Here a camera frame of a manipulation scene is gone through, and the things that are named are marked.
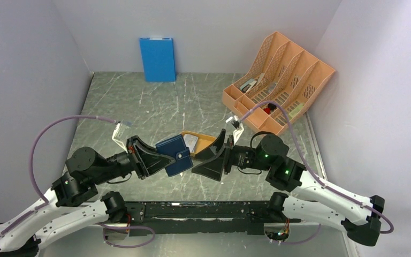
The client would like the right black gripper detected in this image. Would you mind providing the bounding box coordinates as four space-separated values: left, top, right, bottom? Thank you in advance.
192 128 271 181

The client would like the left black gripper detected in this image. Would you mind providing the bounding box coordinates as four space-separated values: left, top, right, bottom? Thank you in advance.
92 134 177 184

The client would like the orange oval tray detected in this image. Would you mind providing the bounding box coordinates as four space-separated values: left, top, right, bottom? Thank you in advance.
180 131 216 157

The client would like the silver VIP card stack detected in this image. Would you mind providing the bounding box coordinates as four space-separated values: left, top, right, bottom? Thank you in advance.
183 133 199 153

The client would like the navy blue card holder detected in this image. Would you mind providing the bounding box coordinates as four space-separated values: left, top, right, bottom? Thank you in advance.
155 134 193 177

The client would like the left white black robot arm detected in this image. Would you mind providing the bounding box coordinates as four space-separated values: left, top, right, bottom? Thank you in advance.
0 136 183 256

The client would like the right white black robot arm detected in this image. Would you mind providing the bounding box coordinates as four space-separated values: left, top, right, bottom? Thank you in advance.
192 130 385 246

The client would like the red black stamp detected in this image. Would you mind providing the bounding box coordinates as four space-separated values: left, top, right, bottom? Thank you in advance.
263 103 277 115

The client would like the grey stapler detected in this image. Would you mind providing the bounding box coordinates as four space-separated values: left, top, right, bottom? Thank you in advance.
239 79 257 93

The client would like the green sticky note pad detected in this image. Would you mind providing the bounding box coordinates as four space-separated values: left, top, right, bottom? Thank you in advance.
287 102 304 120

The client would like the grey item in organizer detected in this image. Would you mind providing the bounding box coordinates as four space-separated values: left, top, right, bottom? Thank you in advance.
266 82 277 94

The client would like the blue folder box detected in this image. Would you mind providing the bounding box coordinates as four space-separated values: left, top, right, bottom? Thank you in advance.
139 37 176 82

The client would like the orange desk file organizer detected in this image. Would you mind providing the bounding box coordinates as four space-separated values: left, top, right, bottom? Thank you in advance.
222 32 336 123

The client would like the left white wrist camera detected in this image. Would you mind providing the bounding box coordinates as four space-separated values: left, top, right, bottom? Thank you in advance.
111 121 132 151

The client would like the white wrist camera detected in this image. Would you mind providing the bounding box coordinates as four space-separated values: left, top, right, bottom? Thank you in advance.
111 121 132 151
225 115 245 145

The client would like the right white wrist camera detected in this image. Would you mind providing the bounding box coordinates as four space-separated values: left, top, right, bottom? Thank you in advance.
225 115 245 145

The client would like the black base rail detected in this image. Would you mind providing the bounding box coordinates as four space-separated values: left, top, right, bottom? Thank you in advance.
116 201 288 237

